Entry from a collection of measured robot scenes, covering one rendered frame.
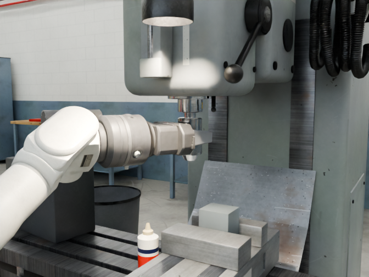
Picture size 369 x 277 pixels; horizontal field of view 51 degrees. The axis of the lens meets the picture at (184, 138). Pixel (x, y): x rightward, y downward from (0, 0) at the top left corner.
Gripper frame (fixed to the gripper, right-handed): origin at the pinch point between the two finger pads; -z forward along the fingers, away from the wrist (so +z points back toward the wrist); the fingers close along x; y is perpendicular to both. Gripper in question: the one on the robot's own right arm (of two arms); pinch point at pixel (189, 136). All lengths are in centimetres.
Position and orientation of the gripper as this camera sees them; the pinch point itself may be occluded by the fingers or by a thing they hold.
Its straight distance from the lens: 74.2
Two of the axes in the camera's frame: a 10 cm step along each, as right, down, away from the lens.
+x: -5.6, -0.9, 8.2
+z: -8.3, 0.6, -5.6
